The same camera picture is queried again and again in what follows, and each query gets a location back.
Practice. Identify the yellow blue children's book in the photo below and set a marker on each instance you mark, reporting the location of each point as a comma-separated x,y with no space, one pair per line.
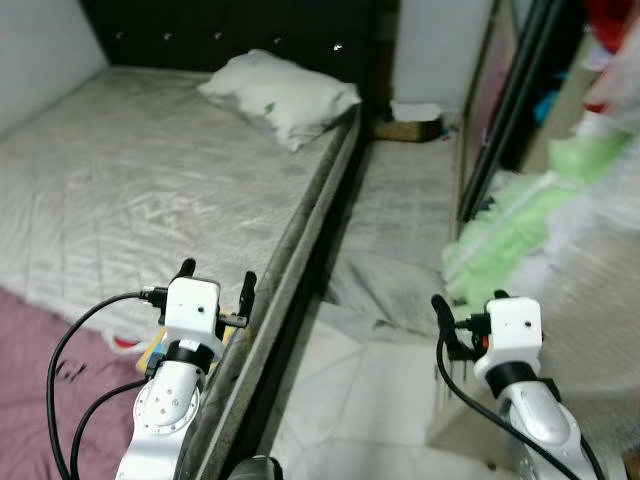
150,352

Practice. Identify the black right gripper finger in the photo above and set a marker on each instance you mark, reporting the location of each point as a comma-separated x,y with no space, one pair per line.
440,312

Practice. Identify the white pillow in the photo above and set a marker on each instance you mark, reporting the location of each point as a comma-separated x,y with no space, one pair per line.
280,100

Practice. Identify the dark tufted headboard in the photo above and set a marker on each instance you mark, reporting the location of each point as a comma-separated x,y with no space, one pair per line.
230,25

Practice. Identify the purple Mickey print blanket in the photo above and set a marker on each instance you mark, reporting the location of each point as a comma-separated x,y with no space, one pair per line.
30,400

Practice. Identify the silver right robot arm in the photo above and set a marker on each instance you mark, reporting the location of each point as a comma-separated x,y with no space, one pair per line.
535,420

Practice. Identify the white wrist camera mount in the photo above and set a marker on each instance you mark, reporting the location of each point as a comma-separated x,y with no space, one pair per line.
192,305
515,325

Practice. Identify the white grey patterned mattress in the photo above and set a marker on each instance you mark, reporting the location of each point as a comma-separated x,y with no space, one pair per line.
130,180

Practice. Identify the silver left robot leg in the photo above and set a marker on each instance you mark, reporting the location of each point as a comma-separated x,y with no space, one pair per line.
255,468

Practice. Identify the clear bubble wrap sheet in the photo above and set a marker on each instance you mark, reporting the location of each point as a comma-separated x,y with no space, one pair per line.
590,300

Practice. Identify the dark wardrobe door frame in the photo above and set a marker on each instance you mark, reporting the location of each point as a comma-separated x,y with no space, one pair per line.
520,80

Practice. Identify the red cloth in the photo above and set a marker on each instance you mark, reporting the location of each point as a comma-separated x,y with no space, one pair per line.
610,25

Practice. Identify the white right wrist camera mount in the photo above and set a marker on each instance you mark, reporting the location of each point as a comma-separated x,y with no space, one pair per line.
515,325

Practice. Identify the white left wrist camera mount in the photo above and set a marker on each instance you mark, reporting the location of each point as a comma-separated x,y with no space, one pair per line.
192,305

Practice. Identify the light green cloth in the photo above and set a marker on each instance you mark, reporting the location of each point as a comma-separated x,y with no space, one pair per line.
510,220

